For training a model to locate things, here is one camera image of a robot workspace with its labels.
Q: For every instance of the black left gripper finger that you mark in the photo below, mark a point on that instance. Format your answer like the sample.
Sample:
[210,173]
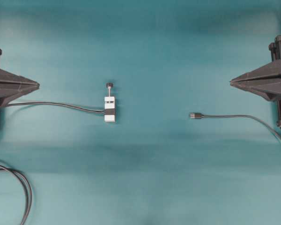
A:
[7,77]
[14,91]

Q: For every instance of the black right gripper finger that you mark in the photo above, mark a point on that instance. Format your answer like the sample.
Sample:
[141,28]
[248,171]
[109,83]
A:
[270,91]
[267,71]

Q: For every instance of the white clamp block with screw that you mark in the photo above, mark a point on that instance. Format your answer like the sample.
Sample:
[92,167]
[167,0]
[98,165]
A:
[109,105]

